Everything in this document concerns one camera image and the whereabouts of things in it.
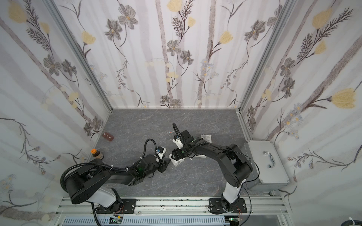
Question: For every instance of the white jewelry box lid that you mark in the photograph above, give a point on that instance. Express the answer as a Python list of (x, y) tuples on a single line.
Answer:
[(201, 156)]

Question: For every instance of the silver metal case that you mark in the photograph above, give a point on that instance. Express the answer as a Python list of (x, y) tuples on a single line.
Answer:
[(268, 171)]

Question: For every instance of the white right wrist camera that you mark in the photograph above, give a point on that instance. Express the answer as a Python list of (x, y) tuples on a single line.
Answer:
[(178, 142)]

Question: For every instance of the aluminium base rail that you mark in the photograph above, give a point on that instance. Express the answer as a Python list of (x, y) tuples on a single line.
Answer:
[(181, 211)]

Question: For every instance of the small brown red box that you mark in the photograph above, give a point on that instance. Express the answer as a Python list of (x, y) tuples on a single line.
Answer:
[(108, 136)]

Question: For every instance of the brown bottle orange cap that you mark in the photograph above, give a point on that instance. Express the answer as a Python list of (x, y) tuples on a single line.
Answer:
[(97, 154)]

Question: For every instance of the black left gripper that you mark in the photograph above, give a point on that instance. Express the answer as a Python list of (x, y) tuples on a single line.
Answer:
[(163, 165)]

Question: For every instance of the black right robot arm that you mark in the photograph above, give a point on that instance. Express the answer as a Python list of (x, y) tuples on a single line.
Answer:
[(234, 165)]

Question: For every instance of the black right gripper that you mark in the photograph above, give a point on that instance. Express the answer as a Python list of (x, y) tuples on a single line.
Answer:
[(176, 154)]

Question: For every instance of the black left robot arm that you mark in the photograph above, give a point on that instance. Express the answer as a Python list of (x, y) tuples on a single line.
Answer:
[(84, 182)]

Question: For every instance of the white jewelry box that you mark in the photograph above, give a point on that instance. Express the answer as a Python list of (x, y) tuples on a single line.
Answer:
[(175, 162), (207, 138)]

